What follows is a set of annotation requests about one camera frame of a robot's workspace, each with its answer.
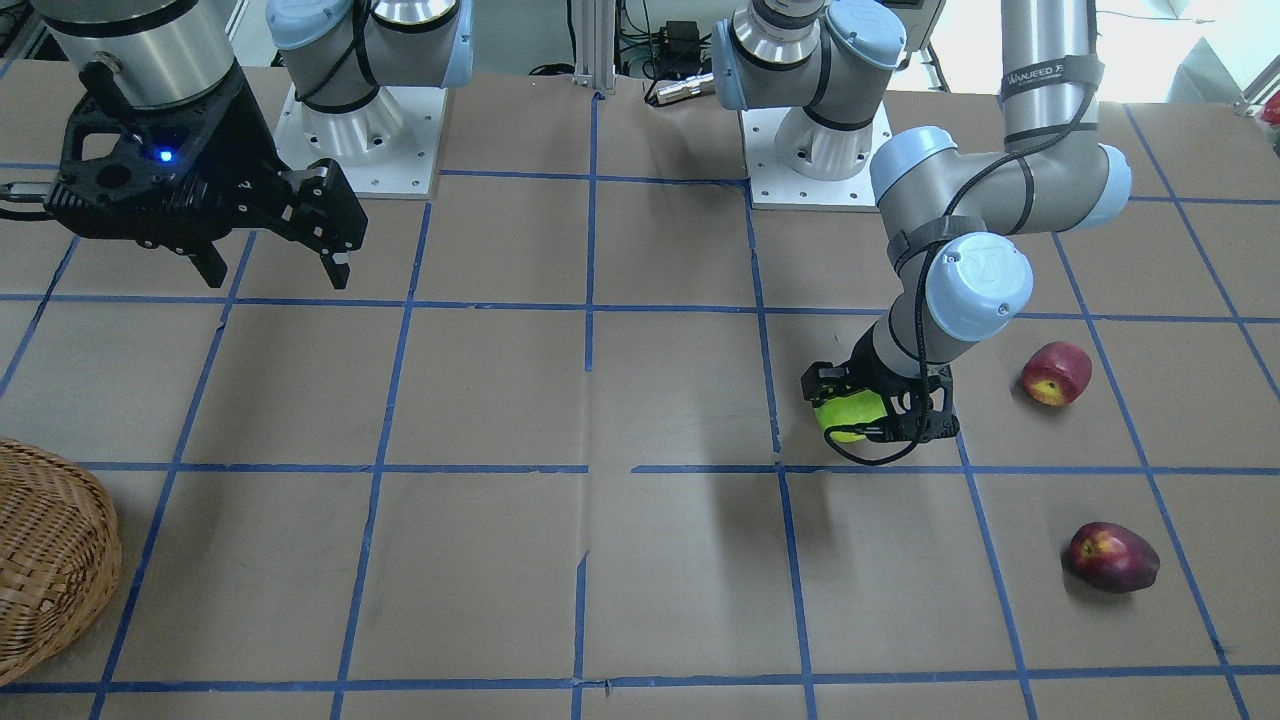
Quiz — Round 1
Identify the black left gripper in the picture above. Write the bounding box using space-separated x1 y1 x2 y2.
801 345 960 443

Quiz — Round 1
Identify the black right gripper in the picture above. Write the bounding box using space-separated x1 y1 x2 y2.
45 61 369 290

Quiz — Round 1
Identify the green apple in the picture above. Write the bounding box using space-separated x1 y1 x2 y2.
814 389 886 432

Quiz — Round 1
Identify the red yellow apple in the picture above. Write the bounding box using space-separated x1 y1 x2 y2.
1019 341 1093 407

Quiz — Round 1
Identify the dark red apple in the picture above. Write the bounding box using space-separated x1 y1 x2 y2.
1064 521 1162 594

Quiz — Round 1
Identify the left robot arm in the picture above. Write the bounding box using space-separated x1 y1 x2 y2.
710 1 1132 454

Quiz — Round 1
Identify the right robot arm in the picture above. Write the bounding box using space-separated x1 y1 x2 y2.
33 1 474 290

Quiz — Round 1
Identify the woven wicker basket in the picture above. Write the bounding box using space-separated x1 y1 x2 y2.
1 438 122 685

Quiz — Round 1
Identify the silver cylindrical connector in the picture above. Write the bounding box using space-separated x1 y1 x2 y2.
644 72 716 108

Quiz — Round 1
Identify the black power adapter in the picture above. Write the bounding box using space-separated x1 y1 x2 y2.
658 20 701 63

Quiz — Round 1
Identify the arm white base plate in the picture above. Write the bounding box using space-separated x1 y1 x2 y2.
739 105 892 211
274 87 451 201

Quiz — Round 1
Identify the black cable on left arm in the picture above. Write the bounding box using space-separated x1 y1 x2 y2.
822 40 1101 468

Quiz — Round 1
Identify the aluminium frame post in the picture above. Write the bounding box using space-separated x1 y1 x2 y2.
570 0 618 97

